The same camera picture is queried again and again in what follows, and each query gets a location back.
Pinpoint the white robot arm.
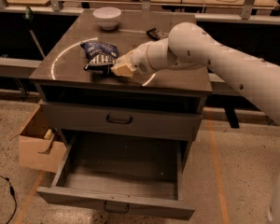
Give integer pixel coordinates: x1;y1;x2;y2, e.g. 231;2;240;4
112;22;280;126

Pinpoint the grey top drawer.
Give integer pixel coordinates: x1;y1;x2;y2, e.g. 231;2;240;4
40;101;202;141

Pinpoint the black snack bar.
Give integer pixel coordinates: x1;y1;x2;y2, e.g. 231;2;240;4
147;28;168;41

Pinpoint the white bowl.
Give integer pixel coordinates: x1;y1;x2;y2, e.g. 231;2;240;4
93;7;121;30

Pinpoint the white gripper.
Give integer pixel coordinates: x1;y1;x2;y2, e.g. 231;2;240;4
111;41;157;77

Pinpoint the cardboard box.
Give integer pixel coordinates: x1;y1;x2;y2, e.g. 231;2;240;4
18;105;66;173

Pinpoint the grey drawer cabinet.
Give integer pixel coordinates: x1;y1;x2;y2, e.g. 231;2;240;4
29;9;213;179

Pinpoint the grey metal shelf rail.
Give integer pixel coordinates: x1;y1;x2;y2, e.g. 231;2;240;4
0;58;239;96

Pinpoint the grey drawer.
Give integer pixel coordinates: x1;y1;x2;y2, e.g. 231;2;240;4
37;132;194;220
40;101;202;141

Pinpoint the green handled tool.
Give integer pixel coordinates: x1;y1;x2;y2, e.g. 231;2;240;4
23;7;45;58

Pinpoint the black floor cable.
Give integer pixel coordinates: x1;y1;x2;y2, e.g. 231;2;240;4
0;174;18;224

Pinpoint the blue chip bag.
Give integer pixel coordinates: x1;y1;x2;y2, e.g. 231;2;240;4
80;41;119;75

